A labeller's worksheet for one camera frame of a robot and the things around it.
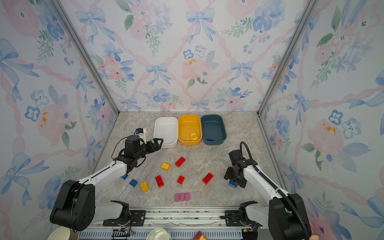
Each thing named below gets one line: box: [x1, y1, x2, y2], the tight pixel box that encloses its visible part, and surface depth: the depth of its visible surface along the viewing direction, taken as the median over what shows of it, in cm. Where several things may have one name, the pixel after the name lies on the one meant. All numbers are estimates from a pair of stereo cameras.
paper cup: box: [47, 226, 79, 240], surface depth 65 cm
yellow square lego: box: [161, 162, 171, 172], surface depth 91 cm
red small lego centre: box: [177, 175, 185, 185], surface depth 88 cm
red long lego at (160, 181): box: [155, 175, 165, 188], surface depth 86 cm
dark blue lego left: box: [129, 179, 139, 188], surface depth 86 cm
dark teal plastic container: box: [201, 114, 227, 145], surface depth 109 cm
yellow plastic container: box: [178, 114, 202, 146], surface depth 109 cm
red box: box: [192, 230, 209, 240], surface depth 68 cm
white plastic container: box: [153, 116, 178, 149], surface depth 111 cm
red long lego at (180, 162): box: [175, 156, 186, 168], surface depth 94 cm
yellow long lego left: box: [140, 181, 149, 193], surface depth 85 cm
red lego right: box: [202, 172, 214, 185], surface depth 88 cm
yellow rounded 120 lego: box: [190, 132, 198, 141], surface depth 105 cm
